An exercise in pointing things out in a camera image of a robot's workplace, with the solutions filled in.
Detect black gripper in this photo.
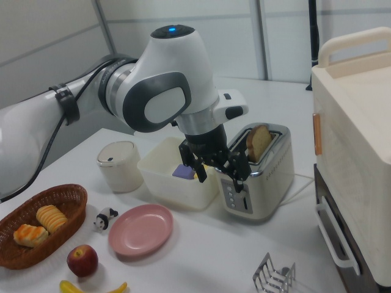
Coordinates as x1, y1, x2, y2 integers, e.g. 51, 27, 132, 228
178, 123, 252, 194

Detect brown toast bread slice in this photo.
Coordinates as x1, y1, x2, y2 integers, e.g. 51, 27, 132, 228
246, 124, 273, 163

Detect pink plate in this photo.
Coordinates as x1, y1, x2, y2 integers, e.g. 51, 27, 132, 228
108, 204, 174, 258

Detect yellow ridged bread roll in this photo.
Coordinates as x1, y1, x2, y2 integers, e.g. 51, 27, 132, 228
35, 204, 68, 234

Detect orange glazed bread piece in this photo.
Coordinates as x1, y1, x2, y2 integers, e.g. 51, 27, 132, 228
13, 223, 49, 248

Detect purple cube block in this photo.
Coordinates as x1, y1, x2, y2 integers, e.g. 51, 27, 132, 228
172, 164, 196, 181

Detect white plastic storage box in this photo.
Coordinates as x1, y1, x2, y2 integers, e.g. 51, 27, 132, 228
137, 136, 221, 212

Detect cream and chrome toaster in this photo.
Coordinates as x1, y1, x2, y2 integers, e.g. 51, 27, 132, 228
215, 122, 296, 224

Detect small cream trash can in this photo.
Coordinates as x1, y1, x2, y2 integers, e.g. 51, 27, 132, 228
97, 140, 145, 194

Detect metal toast rack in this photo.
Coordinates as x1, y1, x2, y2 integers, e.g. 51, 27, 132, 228
252, 252, 296, 293

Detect panda figurine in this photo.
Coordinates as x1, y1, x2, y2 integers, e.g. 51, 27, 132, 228
93, 207, 119, 232

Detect cream and brown cabinet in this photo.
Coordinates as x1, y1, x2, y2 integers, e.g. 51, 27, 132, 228
310, 26, 391, 293

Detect brown wicker basket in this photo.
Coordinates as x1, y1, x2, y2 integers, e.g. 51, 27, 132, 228
0, 183, 89, 270

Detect red apple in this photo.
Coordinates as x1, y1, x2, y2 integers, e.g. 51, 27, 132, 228
67, 244, 99, 278

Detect yellow banana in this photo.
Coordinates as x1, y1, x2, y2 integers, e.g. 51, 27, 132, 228
59, 280, 128, 293

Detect white toaster power cord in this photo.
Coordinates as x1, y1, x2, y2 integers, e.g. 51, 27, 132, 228
280, 173, 316, 206

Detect white drawer handle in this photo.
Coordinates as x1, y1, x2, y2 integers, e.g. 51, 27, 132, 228
315, 195, 362, 276

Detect black cable strap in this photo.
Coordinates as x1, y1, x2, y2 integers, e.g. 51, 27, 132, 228
48, 82, 81, 126

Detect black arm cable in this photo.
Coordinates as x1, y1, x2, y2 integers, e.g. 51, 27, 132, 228
0, 59, 123, 204

